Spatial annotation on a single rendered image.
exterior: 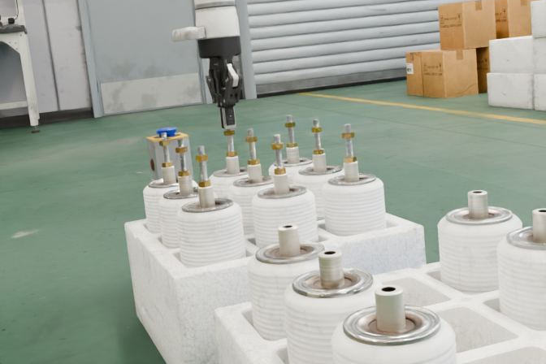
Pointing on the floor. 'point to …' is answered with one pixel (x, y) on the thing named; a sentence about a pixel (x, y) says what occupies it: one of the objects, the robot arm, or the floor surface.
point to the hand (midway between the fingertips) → (227, 117)
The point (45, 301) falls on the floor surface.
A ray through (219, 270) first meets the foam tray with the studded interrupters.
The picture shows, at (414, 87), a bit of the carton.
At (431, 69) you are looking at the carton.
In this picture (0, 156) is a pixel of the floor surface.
